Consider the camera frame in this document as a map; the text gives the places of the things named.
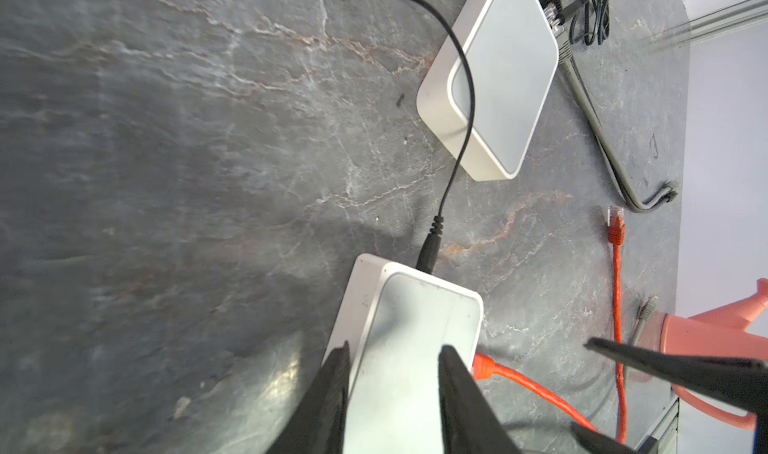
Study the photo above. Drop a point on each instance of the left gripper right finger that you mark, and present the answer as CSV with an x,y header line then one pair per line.
x,y
468,424

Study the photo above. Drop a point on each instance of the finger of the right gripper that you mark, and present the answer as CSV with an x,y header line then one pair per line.
x,y
597,443
738,382

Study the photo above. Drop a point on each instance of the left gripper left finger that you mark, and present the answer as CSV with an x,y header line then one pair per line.
x,y
318,423

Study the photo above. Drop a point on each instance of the white network switch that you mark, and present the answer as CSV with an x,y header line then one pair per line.
x,y
487,114
395,319

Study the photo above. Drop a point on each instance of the pink watering can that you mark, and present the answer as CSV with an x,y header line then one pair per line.
x,y
720,332

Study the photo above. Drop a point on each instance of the side aluminium rail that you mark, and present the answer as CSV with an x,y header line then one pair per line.
x,y
728,20

